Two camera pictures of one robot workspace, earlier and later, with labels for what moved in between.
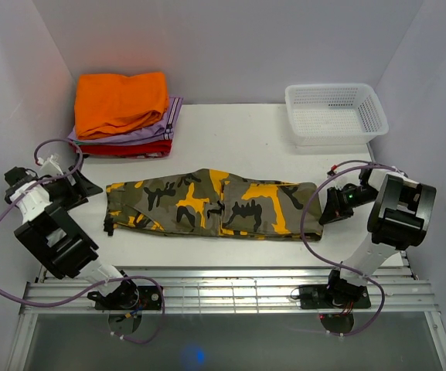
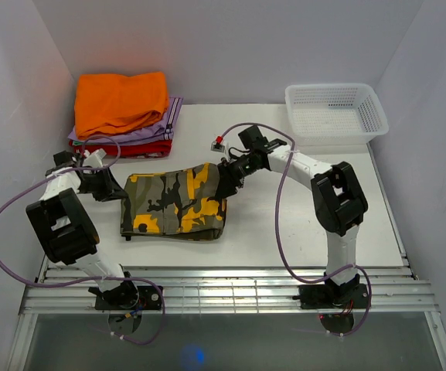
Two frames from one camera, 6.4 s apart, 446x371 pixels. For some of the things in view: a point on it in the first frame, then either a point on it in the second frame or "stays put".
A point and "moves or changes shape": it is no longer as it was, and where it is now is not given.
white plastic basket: x=330 y=114 stays put
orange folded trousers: x=105 y=104 stays put
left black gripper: x=77 y=192 to x=109 y=185
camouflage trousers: x=209 y=202 moves or changes shape
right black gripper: x=332 y=202 to x=226 y=187
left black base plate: x=128 y=296 stays put
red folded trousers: x=160 y=149 stays put
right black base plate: x=338 y=296 stays put
